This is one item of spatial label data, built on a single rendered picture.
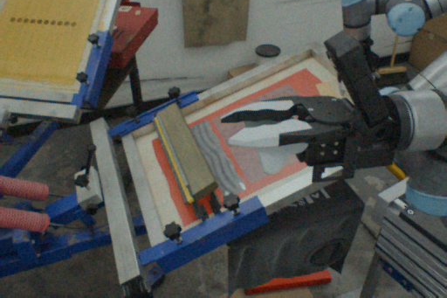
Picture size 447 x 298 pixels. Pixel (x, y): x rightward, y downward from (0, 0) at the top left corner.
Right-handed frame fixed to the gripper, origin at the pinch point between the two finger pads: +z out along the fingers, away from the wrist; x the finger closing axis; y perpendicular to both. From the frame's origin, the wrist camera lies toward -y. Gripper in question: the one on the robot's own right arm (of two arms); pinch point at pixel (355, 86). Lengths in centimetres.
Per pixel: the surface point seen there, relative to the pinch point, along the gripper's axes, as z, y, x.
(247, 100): 1.1, -18.1, -31.4
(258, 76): -1.0, -25.3, -23.2
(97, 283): 95, -48, -129
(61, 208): -6, 1, -98
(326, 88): 0.5, -5.4, -7.4
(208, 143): 1, -5, -51
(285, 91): 0.8, -13.6, -18.9
